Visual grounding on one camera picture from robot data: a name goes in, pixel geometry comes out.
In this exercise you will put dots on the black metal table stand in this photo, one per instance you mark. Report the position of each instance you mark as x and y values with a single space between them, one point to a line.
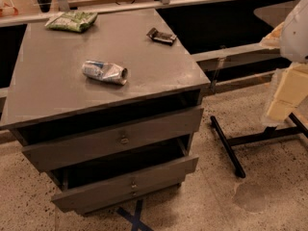
268 134

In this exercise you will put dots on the crushed silver redbull can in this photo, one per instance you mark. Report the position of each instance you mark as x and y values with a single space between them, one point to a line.
105 72

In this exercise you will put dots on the dark snack bar wrapper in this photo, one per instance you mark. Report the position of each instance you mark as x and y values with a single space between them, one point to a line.
161 37

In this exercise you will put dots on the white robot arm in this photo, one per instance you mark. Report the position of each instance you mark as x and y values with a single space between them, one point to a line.
291 36

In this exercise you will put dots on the grey drawer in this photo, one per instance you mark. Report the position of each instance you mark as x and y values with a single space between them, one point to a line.
109 192
83 147

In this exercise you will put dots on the orange white object on shelf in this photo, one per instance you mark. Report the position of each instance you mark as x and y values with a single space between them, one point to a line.
6 10

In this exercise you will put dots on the upper grey drawer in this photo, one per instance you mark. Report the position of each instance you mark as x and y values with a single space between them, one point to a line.
83 147

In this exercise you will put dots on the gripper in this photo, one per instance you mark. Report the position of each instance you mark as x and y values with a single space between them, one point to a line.
295 33

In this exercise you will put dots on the lower grey drawer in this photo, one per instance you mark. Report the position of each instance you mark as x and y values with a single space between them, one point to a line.
109 192

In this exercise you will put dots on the grey side table top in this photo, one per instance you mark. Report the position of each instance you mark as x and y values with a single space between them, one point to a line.
276 13

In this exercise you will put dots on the green jalapeno chip bag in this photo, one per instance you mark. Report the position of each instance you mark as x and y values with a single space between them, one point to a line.
73 21

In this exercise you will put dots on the grey drawer cabinet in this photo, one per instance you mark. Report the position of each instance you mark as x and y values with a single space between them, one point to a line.
49 97

